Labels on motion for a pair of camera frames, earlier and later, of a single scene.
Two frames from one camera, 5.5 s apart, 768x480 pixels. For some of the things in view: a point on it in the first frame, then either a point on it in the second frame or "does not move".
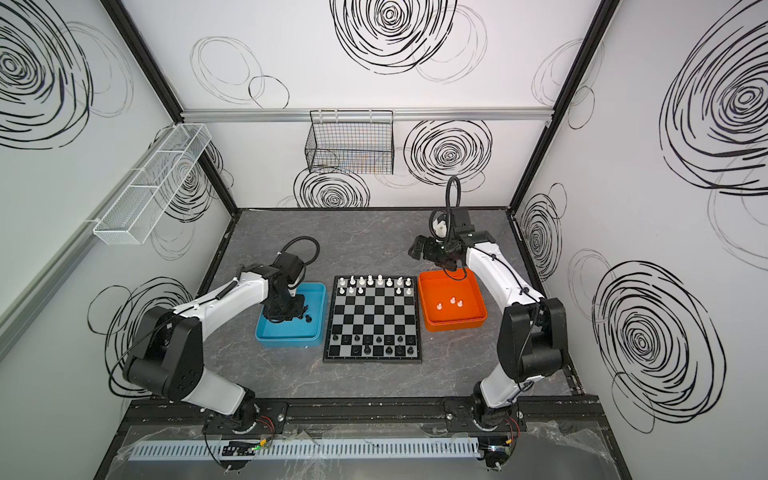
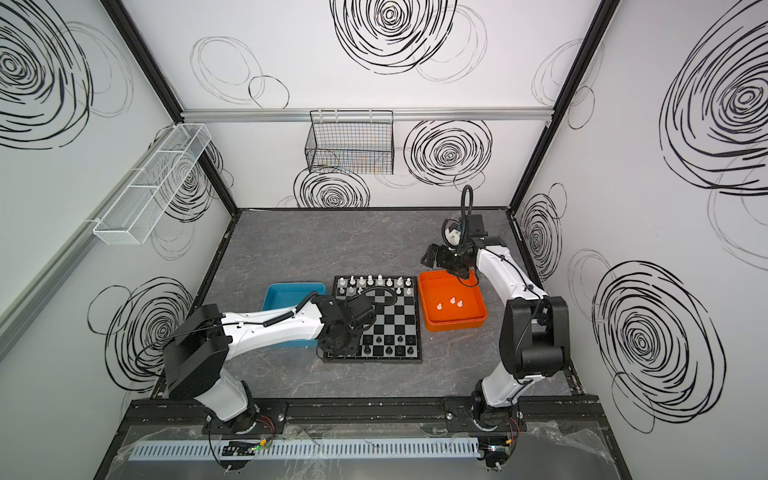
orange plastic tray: [451, 299] does not move
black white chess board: [374, 319] does not move
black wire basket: [351, 141] does not move
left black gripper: [287, 308] to [365, 309]
